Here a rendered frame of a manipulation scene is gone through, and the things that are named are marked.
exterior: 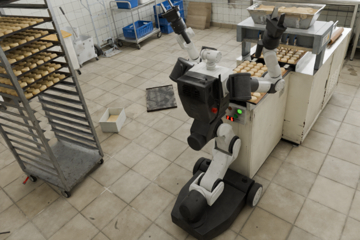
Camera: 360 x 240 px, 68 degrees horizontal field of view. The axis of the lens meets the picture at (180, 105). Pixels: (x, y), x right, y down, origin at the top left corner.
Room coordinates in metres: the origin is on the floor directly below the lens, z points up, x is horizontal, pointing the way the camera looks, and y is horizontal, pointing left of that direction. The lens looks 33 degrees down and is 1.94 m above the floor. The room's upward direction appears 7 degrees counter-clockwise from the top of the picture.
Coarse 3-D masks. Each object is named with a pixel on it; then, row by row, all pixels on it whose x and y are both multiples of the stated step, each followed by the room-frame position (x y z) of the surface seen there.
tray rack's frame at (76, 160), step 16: (48, 112) 2.36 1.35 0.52; (0, 128) 1.97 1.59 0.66; (64, 144) 2.28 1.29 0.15; (64, 160) 2.02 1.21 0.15; (80, 160) 2.00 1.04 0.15; (96, 160) 1.97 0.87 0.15; (48, 176) 1.83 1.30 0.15; (64, 176) 1.80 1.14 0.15; (80, 176) 1.78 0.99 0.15; (64, 192) 1.66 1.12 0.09
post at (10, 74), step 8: (0, 48) 1.66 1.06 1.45; (0, 56) 1.64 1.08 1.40; (8, 64) 1.66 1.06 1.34; (8, 72) 1.64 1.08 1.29; (16, 80) 1.66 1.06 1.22; (16, 88) 1.64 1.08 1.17; (24, 96) 1.66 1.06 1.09; (24, 104) 1.64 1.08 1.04; (32, 112) 1.66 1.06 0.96; (32, 120) 1.64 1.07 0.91; (40, 128) 1.66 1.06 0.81; (40, 136) 1.64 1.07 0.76; (48, 144) 1.66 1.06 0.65; (48, 152) 1.64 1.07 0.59; (56, 160) 1.67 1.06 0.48; (56, 168) 1.64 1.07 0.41; (64, 184) 1.64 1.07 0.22
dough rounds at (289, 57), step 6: (276, 48) 2.38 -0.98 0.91; (282, 48) 2.33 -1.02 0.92; (288, 48) 2.32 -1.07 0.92; (276, 54) 2.25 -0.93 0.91; (282, 54) 2.21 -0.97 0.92; (288, 54) 2.19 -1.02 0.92; (294, 54) 2.22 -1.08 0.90; (300, 54) 2.16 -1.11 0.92; (282, 60) 2.09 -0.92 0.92; (288, 60) 2.08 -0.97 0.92; (294, 60) 2.08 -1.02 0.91
